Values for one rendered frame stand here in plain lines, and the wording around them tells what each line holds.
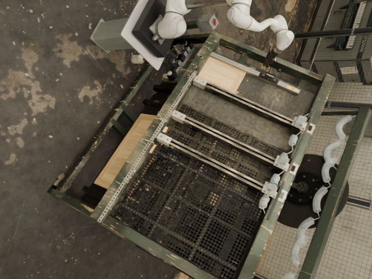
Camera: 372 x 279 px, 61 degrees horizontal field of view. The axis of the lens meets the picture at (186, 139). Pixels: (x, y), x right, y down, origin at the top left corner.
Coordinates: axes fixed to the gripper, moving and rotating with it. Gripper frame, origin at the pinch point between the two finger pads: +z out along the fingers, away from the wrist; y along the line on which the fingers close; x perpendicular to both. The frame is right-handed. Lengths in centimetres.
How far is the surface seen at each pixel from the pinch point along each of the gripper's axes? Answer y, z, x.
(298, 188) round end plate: -114, 42, -10
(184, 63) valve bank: 36, 40, 59
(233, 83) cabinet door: -0.3, 28.9, 22.0
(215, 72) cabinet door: 17, 34, 33
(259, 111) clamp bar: -38.3, 17.8, 13.7
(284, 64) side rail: 3.6, 15.0, -31.6
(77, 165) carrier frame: -28, 92, 179
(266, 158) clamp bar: -82, 17, 26
